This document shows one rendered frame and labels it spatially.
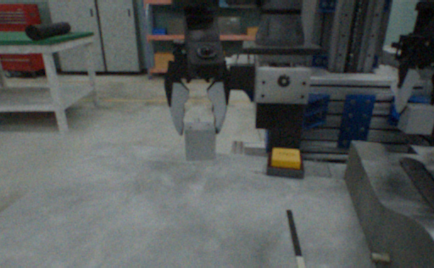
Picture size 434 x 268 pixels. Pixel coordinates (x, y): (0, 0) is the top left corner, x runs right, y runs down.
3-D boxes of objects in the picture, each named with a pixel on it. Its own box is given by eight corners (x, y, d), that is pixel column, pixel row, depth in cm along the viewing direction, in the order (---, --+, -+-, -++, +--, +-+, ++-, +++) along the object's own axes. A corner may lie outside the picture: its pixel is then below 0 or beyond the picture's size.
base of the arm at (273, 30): (253, 41, 100) (255, 8, 96) (299, 41, 98) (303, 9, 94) (255, 46, 86) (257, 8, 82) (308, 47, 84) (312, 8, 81)
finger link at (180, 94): (181, 125, 54) (191, 76, 51) (181, 138, 49) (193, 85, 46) (164, 122, 54) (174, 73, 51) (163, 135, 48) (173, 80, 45)
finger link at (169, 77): (188, 108, 49) (199, 55, 46) (189, 111, 47) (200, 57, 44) (160, 103, 48) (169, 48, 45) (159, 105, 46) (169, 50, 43)
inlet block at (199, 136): (185, 131, 60) (183, 106, 58) (208, 131, 61) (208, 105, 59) (185, 161, 48) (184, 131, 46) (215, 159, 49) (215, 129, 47)
